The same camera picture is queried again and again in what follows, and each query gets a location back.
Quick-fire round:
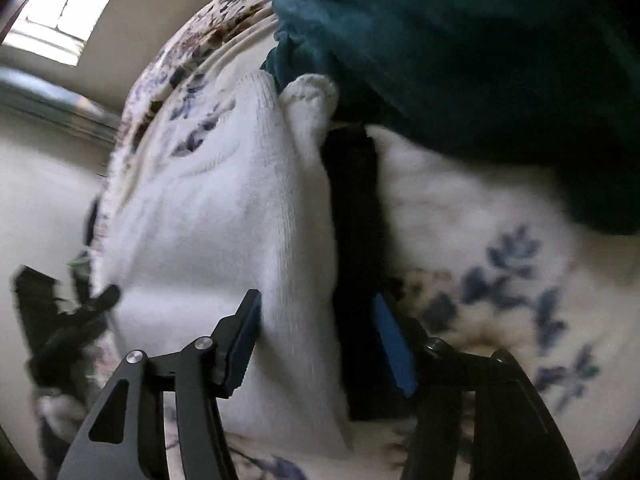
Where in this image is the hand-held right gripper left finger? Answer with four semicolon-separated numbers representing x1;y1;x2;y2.
57;288;263;480

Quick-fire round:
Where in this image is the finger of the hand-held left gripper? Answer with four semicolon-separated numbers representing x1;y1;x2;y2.
65;284;122;328

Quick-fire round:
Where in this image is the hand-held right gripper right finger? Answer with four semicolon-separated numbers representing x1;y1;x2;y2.
371;292;582;480

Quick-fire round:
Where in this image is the white knit sweater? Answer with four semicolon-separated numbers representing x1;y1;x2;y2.
92;72;353;461

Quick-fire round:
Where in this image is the black garment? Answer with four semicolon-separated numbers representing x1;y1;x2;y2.
320;125;426;423

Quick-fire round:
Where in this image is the floral checked bed quilt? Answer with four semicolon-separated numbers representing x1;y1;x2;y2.
35;0;631;480

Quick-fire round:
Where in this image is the narrow grey-green curtain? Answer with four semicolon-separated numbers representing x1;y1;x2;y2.
0;67;123;136

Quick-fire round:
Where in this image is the barred window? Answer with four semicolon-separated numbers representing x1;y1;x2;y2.
5;0;138;66

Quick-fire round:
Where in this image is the teal plush blanket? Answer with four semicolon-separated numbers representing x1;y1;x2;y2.
260;0;640;236

